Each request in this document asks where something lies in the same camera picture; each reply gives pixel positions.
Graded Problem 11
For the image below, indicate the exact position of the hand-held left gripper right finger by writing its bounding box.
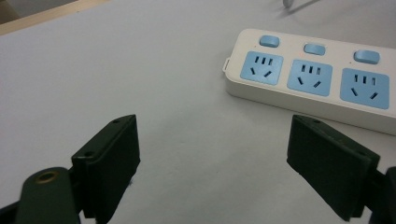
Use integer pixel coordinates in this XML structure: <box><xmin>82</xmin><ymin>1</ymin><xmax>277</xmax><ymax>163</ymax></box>
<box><xmin>286</xmin><ymin>114</ymin><xmax>381</xmax><ymax>222</ymax></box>

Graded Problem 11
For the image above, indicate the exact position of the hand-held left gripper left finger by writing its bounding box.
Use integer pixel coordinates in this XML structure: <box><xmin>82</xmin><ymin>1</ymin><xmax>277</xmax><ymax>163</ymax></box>
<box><xmin>70</xmin><ymin>114</ymin><xmax>141</xmax><ymax>224</ymax></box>

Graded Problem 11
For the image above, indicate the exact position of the white and blue power strip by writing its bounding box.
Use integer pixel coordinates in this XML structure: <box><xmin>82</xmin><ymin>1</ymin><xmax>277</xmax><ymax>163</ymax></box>
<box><xmin>221</xmin><ymin>28</ymin><xmax>396</xmax><ymax>136</ymax></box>

